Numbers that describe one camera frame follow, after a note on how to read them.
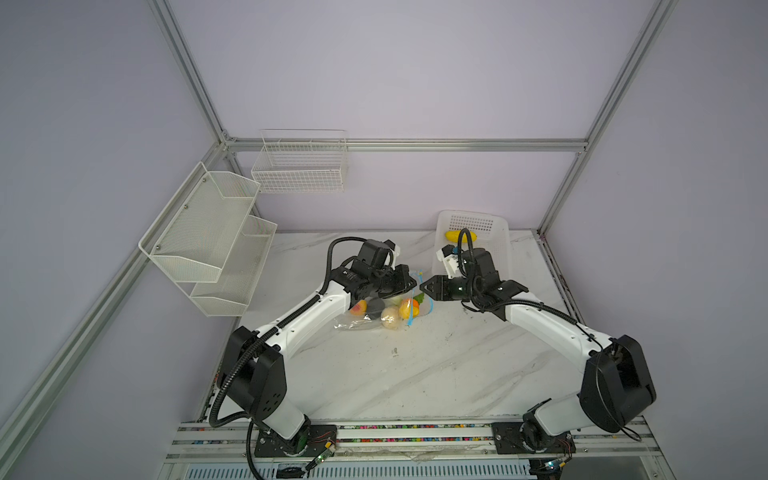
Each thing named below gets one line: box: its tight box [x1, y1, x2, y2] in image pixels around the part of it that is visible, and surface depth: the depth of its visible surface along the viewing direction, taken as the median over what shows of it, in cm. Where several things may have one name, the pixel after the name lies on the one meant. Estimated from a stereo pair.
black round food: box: [366, 297, 385, 320], surface depth 96 cm
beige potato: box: [380, 307, 400, 330], surface depth 90 cm
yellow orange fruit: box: [350, 300, 368, 316], surface depth 95 cm
